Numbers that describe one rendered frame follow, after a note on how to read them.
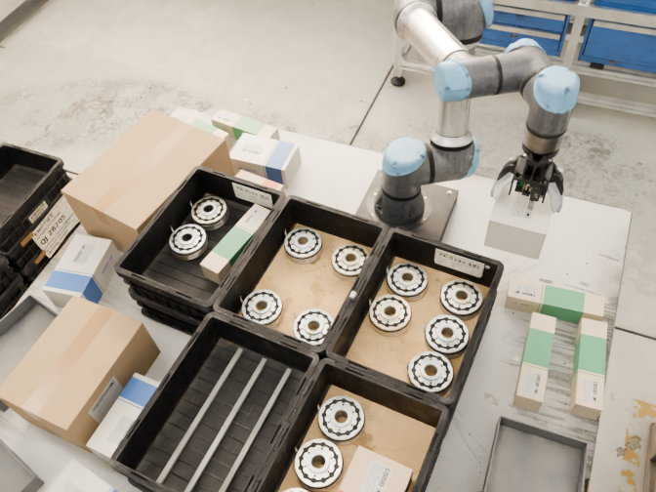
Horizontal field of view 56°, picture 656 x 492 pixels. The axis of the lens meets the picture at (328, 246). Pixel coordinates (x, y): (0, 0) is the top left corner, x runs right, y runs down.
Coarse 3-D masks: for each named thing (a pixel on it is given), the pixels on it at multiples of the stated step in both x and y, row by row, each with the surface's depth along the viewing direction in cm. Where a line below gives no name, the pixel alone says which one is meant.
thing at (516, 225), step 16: (512, 192) 135; (496, 208) 133; (512, 208) 132; (528, 208) 132; (544, 208) 132; (496, 224) 131; (512, 224) 130; (528, 224) 129; (544, 224) 129; (496, 240) 135; (512, 240) 133; (528, 240) 131; (544, 240) 129; (528, 256) 135
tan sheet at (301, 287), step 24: (336, 240) 169; (288, 264) 165; (312, 264) 165; (264, 288) 161; (288, 288) 161; (312, 288) 160; (336, 288) 159; (240, 312) 157; (288, 312) 156; (336, 312) 155
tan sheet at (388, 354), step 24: (384, 288) 158; (432, 288) 157; (480, 288) 156; (432, 312) 153; (360, 336) 151; (384, 336) 150; (408, 336) 150; (360, 360) 147; (384, 360) 146; (408, 360) 146; (456, 360) 145
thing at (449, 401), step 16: (384, 240) 155; (432, 240) 154; (480, 256) 150; (368, 272) 150; (496, 272) 147; (496, 288) 144; (352, 304) 145; (480, 320) 140; (336, 336) 140; (368, 368) 134; (464, 368) 133; (400, 384) 132; (448, 400) 129
